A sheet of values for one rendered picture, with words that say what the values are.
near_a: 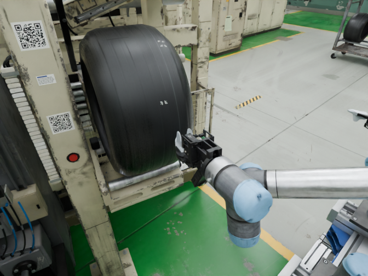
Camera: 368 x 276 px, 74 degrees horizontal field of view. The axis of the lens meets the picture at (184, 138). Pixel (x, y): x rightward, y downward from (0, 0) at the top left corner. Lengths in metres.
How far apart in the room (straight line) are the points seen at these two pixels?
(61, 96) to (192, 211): 1.50
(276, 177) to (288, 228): 1.53
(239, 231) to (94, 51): 0.67
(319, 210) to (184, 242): 1.16
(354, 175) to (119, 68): 0.68
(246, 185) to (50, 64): 0.68
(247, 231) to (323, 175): 0.22
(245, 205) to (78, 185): 0.81
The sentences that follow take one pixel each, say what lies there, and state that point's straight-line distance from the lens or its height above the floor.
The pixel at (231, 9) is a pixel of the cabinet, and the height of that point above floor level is 0.90.
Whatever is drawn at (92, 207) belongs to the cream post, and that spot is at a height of 0.75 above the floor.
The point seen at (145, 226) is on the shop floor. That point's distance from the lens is 2.05.
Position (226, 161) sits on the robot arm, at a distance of 0.57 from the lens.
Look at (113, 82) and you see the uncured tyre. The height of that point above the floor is 1.38.
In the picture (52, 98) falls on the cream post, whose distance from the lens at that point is 0.92.
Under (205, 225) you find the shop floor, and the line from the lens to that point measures 2.04.
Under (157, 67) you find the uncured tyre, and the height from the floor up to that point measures 1.40.
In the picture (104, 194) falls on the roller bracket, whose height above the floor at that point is 0.92.
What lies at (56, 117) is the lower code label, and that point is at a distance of 0.95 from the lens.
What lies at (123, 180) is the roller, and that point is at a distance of 1.09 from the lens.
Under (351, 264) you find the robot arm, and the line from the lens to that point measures 0.96.
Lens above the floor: 1.68
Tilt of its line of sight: 36 degrees down
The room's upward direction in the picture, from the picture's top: straight up
